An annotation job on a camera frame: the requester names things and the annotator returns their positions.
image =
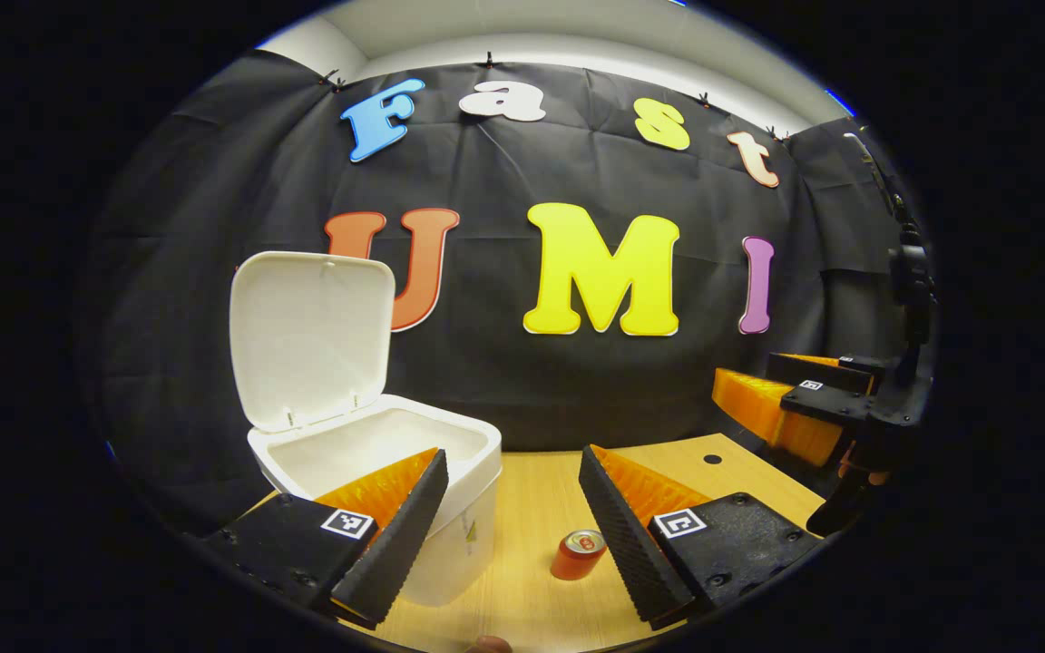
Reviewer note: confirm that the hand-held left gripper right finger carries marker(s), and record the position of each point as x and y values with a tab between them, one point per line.
631	544

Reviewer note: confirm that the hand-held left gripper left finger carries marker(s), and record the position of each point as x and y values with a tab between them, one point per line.
395	553

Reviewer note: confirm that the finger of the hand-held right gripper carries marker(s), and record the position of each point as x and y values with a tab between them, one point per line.
813	370
758	408

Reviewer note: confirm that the red pop can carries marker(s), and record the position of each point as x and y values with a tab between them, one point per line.
575	558

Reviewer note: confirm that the white desktop garbage bin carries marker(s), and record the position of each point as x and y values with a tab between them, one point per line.
305	336

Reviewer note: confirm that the wooden desktop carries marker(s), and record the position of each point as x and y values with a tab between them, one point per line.
532	499

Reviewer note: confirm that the black backdrop cloth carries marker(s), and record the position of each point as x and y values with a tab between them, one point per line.
196	199

